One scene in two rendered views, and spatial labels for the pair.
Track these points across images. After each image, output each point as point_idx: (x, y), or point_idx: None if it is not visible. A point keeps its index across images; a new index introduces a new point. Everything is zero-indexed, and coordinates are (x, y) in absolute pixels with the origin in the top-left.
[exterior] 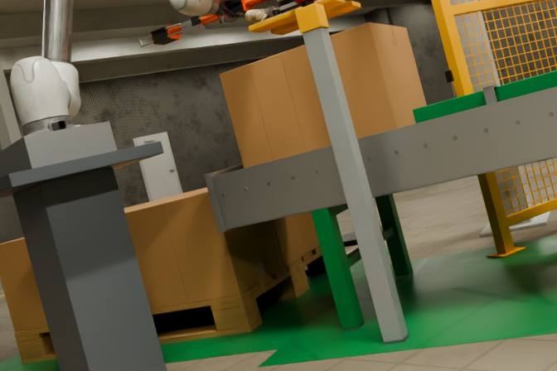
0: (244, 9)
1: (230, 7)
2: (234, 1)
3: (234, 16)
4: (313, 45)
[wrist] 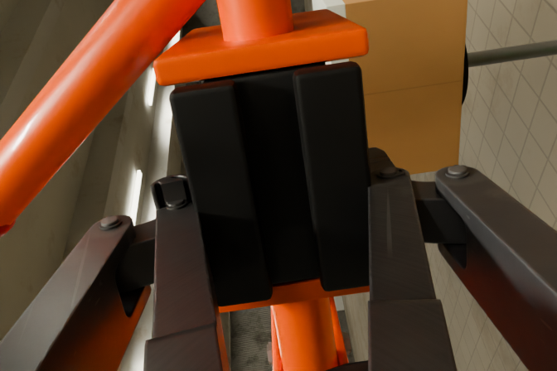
0: (354, 36)
1: (278, 238)
2: (220, 161)
3: (427, 199)
4: None
